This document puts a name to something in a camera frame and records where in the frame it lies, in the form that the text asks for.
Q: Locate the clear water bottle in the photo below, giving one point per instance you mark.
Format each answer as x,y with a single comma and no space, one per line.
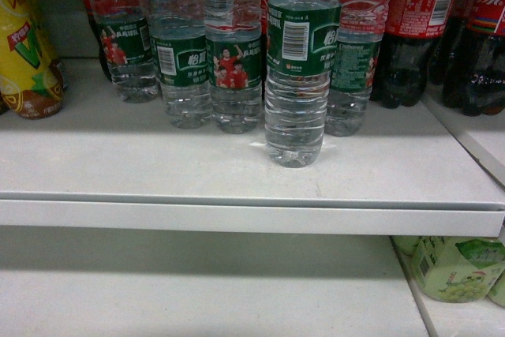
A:
301,46

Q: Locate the water bottle red players label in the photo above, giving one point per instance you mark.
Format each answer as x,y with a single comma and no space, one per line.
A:
233,36

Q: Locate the water bottle barcode label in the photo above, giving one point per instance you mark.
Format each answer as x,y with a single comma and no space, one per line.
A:
179,49

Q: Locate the water bottle right rear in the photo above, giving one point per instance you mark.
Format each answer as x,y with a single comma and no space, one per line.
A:
361,27

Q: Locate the water bottle far left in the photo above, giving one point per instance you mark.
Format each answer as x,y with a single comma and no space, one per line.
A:
125,40

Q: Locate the cola bottle red label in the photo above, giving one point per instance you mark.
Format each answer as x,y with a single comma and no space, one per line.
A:
413,30

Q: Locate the yellow lemon tea bottle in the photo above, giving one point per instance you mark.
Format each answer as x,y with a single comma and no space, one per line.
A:
31,76

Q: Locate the cola bottle far right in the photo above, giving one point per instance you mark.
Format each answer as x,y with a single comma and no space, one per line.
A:
475,79

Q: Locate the green grape drink carton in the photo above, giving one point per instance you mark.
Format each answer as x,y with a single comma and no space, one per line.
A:
457,269

